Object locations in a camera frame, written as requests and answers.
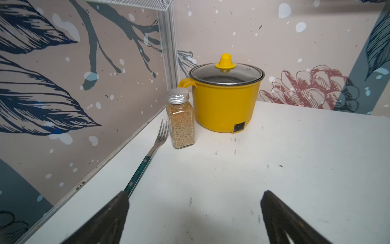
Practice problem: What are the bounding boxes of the teal handled spoon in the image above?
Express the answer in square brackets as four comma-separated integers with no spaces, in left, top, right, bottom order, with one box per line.
[124,119,169,198]

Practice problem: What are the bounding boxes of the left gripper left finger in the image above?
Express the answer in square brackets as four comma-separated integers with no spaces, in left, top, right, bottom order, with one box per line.
[63,191,130,244]

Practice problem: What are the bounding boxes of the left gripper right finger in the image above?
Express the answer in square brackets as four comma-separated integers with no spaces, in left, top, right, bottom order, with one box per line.
[260,190,331,244]

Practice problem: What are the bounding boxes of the yellow pot with lid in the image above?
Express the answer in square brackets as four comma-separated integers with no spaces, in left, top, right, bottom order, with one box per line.
[178,53,265,134]

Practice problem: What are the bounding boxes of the small glass jar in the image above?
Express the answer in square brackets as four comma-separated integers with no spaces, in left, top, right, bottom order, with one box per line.
[166,87,196,149]

